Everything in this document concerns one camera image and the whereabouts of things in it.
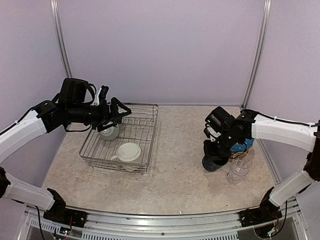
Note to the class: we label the aluminium front rail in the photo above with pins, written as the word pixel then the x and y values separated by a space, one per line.
pixel 226 225

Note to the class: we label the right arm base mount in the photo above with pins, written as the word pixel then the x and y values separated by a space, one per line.
pixel 266 212

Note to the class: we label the aluminium frame post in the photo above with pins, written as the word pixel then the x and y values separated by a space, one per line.
pixel 54 5
pixel 258 53

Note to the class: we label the metal wire dish rack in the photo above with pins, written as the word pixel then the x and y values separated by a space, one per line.
pixel 137 128

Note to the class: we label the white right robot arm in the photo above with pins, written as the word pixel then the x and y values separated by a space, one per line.
pixel 225 130

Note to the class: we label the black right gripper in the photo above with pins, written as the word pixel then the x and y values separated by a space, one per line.
pixel 210 152

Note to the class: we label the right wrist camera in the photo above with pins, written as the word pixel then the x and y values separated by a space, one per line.
pixel 210 133

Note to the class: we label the white mug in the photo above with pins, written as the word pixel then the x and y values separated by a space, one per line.
pixel 127 152

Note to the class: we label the pale green ribbed bowl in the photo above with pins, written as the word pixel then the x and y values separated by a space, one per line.
pixel 110 133

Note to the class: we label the clear glass cup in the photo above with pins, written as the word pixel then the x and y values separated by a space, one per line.
pixel 245 162
pixel 236 174

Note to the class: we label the left aluminium frame post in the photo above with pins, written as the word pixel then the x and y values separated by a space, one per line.
pixel 54 5

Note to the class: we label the blue polka-dot plate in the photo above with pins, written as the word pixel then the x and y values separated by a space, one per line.
pixel 238 147

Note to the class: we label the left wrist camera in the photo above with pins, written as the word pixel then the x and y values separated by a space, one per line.
pixel 100 95

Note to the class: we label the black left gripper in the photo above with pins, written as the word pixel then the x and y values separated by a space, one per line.
pixel 105 116

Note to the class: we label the right aluminium frame post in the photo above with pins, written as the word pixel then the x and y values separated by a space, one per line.
pixel 258 53

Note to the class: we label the dark blue mug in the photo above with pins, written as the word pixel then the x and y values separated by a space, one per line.
pixel 212 163

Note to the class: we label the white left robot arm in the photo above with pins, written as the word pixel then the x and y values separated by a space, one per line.
pixel 77 102

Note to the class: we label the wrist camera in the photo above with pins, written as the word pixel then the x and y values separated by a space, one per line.
pixel 210 133
pixel 100 95

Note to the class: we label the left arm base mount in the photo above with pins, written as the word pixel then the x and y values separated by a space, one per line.
pixel 59 212

